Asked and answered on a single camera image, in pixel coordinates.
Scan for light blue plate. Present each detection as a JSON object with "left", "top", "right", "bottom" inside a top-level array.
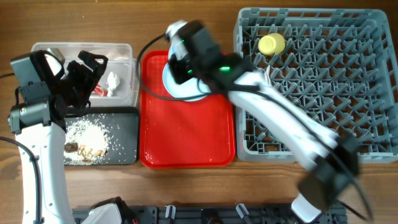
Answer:
[{"left": 162, "top": 64, "right": 210, "bottom": 98}]

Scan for clear plastic waste bin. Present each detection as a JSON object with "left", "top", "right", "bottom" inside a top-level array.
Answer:
[{"left": 31, "top": 42, "right": 139, "bottom": 107}]

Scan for white tissue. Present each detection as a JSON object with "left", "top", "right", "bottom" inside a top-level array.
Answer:
[{"left": 107, "top": 72, "right": 120, "bottom": 96}]

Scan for white plastic spoon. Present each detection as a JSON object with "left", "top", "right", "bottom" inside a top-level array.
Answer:
[{"left": 264, "top": 65, "right": 272, "bottom": 86}]

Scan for red serving tray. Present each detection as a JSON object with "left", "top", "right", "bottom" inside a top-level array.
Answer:
[{"left": 139, "top": 48, "right": 236, "bottom": 169}]

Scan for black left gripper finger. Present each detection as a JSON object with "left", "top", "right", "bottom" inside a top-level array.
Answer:
[
  {"left": 78, "top": 50, "right": 108, "bottom": 78},
  {"left": 61, "top": 63, "right": 75, "bottom": 81}
]

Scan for yellow plastic cup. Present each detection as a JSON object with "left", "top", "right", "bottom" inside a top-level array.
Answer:
[{"left": 258, "top": 33, "right": 286, "bottom": 56}]

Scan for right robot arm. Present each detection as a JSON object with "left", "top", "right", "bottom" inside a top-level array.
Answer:
[{"left": 188, "top": 53, "right": 359, "bottom": 223}]

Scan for rice and food scraps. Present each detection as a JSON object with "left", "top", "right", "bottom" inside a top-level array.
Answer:
[{"left": 63, "top": 113, "right": 137, "bottom": 165}]

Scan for red strawberry candy wrapper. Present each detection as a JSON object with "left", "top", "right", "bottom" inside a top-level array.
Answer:
[{"left": 91, "top": 85, "right": 108, "bottom": 97}]

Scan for black food waste tray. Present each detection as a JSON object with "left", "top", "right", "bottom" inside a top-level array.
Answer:
[{"left": 60, "top": 106, "right": 140, "bottom": 166}]

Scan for grey dishwasher rack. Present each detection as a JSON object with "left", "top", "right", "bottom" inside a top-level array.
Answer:
[{"left": 233, "top": 7, "right": 397, "bottom": 164}]

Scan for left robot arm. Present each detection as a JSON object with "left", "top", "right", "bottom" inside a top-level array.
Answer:
[{"left": 9, "top": 55, "right": 108, "bottom": 223}]

